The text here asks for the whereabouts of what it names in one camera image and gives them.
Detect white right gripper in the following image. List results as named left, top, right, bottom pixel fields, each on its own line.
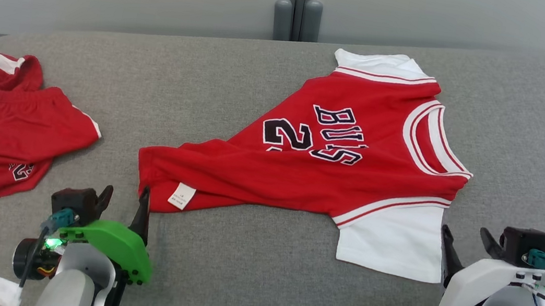
left=431, top=222, right=545, bottom=306

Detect red shorts with white stripe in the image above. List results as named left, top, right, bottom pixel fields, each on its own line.
left=0, top=51, right=111, bottom=215

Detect red jersey with white sleeves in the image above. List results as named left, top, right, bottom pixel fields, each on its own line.
left=126, top=22, right=488, bottom=288

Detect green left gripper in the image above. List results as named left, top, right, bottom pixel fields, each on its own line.
left=51, top=176, right=164, bottom=288

